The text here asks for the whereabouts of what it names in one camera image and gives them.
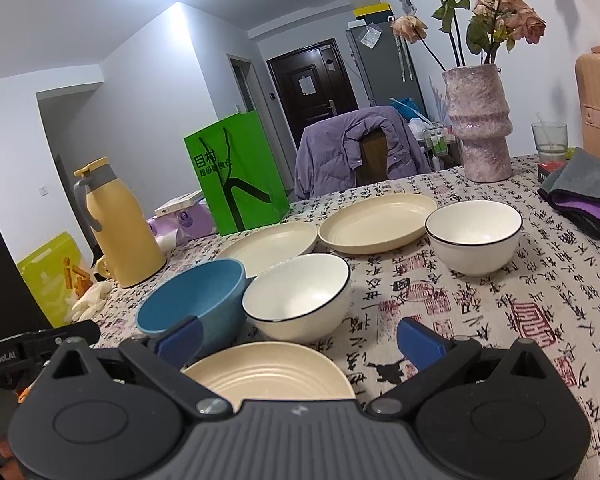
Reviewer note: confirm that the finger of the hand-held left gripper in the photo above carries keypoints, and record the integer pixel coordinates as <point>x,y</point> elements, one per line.
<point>75,331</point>

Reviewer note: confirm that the white door notice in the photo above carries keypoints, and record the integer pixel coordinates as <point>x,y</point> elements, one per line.
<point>307,85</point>

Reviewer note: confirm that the calligraphy printed tablecloth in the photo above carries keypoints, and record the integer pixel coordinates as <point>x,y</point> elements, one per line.
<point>480,320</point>

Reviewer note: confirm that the grey and purple cloth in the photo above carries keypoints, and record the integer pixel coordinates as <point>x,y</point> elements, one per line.
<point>585,185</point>

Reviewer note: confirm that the dark entrance door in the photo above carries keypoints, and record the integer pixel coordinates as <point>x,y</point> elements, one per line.
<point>290,110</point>

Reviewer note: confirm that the white rubber gloves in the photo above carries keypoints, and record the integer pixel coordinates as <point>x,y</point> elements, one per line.
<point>90,300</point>

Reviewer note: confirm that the white folded umbrella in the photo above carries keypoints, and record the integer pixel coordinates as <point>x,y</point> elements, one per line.
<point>402,60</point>

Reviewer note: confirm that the purple padded jacket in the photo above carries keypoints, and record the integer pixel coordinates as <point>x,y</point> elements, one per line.
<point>325,155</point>

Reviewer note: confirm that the wooden chair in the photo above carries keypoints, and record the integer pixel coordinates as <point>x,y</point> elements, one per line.
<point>372,155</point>

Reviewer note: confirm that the yellow-green printed paper bag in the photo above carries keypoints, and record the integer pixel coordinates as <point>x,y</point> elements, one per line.
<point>45,275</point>

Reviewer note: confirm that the grey side door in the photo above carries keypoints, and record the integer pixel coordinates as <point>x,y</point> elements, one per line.
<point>242,85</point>

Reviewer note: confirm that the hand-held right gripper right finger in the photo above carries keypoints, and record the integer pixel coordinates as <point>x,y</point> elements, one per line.
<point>420,342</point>

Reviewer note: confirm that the yellow mug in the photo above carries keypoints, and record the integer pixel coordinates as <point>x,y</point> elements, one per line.
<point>102,267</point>

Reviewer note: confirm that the green paper bag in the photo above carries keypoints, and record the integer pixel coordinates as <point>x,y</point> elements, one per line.
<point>250,175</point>

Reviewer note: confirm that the white book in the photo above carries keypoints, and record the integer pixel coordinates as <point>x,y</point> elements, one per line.
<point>177,202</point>

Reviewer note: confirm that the grey refrigerator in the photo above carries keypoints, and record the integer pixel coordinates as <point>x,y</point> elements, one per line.
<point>380,70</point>

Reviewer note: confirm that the blue bowl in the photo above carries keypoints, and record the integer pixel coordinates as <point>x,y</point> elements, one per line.
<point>195,295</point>

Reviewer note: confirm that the blue bag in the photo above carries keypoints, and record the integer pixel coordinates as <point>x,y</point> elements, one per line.
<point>410,107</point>

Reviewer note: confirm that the yellow and black box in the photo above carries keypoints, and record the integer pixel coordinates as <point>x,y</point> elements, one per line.
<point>372,10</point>

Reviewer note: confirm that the dark box with red label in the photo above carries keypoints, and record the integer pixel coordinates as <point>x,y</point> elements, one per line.
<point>547,170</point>

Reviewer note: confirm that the white wall switch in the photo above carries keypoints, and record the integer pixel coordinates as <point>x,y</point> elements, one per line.
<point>42,189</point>

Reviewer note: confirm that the paper sheet on refrigerator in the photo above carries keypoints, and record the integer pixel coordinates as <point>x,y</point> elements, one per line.
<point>370,36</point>

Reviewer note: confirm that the white black-rimmed bowl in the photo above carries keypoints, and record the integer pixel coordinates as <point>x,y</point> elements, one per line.
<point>472,230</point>
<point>295,295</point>

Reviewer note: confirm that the pink textured vase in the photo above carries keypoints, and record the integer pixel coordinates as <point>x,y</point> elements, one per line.
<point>480,125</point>

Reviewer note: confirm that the dried pink roses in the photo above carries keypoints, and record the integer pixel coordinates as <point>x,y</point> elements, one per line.
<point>522,20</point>

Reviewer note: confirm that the white plastic bag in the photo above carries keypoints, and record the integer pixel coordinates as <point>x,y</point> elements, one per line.
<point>420,127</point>

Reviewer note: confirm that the yellow thermos jug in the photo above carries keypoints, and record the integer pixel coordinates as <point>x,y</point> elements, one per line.
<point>125,230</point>

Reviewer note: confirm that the storage rack with bottles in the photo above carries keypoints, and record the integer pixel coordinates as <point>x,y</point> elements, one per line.
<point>437,145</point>

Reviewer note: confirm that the clear drinking glass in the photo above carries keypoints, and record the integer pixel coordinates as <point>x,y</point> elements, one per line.
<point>549,140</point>

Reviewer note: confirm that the purple tissue pack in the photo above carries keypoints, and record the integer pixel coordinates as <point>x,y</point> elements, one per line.
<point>190,225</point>

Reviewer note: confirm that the cream plate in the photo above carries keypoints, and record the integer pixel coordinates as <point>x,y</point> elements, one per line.
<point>270,375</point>
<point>275,245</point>
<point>375,225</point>

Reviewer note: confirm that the black paper bag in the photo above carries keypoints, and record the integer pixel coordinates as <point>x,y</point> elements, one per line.
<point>5,280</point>

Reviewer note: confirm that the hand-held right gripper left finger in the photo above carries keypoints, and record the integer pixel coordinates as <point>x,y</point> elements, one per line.
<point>180,340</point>

